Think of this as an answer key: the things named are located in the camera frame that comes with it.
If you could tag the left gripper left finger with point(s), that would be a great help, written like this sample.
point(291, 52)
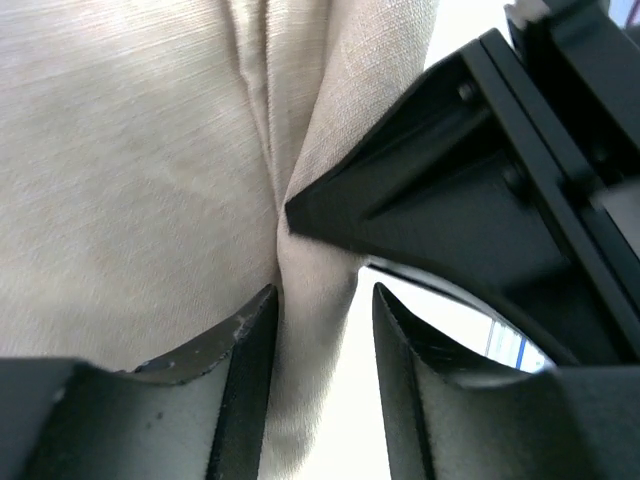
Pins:
point(196, 412)

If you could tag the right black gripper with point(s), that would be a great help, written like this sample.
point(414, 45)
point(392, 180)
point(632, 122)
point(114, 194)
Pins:
point(575, 74)

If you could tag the beige cloth napkin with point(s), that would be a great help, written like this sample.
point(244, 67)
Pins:
point(147, 151)

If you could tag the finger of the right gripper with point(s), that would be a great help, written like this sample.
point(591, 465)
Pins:
point(465, 178)

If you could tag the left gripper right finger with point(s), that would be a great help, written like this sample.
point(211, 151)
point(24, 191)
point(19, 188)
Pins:
point(450, 413)

